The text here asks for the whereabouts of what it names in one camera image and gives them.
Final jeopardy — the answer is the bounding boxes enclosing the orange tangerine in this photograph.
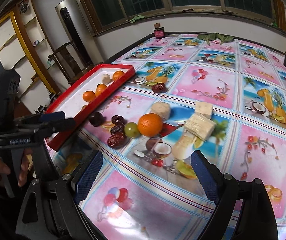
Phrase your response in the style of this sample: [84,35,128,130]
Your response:
[95,83,107,97]
[138,113,163,137]
[82,90,96,102]
[112,70,125,81]

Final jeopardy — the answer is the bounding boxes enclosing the beige cake piece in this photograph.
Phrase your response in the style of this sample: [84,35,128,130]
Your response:
[195,101,213,119]
[102,74,112,85]
[150,102,171,120]

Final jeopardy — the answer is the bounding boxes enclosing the red and white tray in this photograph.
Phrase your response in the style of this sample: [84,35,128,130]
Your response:
[46,63,135,151]

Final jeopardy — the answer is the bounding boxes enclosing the dark purple plum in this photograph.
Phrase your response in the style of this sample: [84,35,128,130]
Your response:
[88,112,106,127]

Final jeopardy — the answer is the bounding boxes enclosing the dark red date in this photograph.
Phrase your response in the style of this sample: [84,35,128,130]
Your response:
[107,132,127,149]
[111,115,126,125]
[110,124,125,135]
[151,82,167,94]

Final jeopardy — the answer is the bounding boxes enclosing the beige cake bar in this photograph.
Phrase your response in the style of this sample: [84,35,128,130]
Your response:
[184,113,216,141]

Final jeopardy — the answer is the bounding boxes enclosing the wooden chair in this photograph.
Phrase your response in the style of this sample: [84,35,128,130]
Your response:
[48,40,97,85]

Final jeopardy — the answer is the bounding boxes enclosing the green grape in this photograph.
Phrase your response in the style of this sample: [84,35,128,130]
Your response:
[124,122,141,138]

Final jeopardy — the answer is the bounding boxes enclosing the colourful fruit-print tablecloth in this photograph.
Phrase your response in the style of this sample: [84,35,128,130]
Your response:
[51,34,286,239]

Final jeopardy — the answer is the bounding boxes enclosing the tall standing air conditioner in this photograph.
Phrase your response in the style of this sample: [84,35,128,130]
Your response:
[55,0,103,66]

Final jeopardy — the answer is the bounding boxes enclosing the green cloth on sill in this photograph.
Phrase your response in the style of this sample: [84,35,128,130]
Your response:
[129,15,145,24]

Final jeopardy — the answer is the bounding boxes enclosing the green leaves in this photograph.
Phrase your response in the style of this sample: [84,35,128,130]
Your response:
[198,33,234,45]

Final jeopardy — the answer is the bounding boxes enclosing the small red jar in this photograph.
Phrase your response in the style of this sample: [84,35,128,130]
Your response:
[154,23,166,39]

